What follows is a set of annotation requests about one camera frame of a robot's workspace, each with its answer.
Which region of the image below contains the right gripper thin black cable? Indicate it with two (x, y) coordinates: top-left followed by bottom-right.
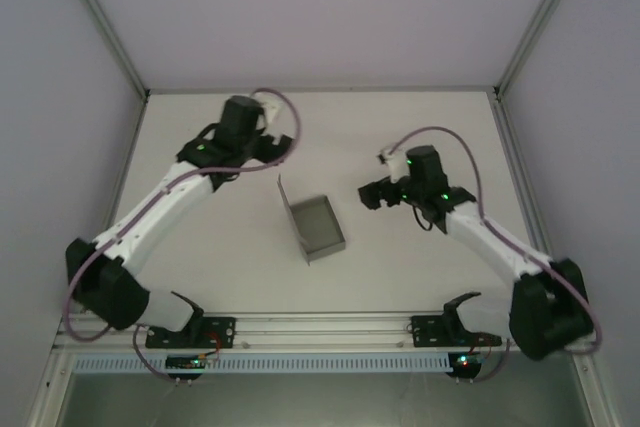
(410, 199), (436, 233)

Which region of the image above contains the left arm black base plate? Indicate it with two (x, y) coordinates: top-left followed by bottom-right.
(144, 315), (237, 350)

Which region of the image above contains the right aluminium frame leg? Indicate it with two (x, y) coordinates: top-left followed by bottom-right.
(573, 349), (617, 427)

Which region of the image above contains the left aluminium frame leg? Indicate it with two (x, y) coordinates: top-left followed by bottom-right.
(24, 350), (76, 427)

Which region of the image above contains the aluminium side rail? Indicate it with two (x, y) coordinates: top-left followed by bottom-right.
(78, 91), (151, 318)
(492, 89), (570, 311)

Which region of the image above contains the left aluminium corner post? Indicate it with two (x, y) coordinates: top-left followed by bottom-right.
(49, 0), (152, 99)

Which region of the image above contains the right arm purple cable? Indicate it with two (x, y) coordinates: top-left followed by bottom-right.
(384, 126), (604, 384)

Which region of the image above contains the aluminium cross rail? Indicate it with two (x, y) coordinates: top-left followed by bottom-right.
(53, 310), (599, 352)

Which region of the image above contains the slotted pale blue cable duct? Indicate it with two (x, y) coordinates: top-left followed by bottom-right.
(73, 352), (450, 372)

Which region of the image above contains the right aluminium side rail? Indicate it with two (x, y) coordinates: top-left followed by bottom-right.
(492, 89), (570, 311)

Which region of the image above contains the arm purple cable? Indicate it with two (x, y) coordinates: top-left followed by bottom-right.
(384, 126), (604, 384)
(65, 88), (304, 384)

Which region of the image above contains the left circuit board green light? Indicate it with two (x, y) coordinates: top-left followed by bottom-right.
(165, 354), (221, 378)

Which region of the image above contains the circuit board green light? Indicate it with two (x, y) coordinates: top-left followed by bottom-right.
(447, 351), (489, 378)
(165, 354), (221, 378)

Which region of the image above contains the right aluminium corner post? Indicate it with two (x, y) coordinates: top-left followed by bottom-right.
(493, 0), (594, 99)

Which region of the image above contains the aluminium corner post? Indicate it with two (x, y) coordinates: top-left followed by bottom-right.
(49, 0), (152, 99)
(493, 0), (594, 99)

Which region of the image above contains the right circuit board green light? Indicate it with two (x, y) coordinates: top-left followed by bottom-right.
(447, 351), (489, 378)

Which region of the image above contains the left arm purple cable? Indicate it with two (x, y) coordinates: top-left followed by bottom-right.
(65, 88), (304, 384)

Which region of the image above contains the left aluminium side rail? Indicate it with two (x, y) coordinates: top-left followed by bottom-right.
(78, 91), (151, 318)

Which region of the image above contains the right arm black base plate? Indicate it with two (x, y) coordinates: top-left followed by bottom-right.
(409, 314), (503, 350)

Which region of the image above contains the aluminium frame leg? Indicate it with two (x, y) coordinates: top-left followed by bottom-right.
(573, 349), (617, 427)
(24, 350), (76, 427)

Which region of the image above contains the grey paper box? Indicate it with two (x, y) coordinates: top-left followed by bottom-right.
(276, 174), (347, 267)

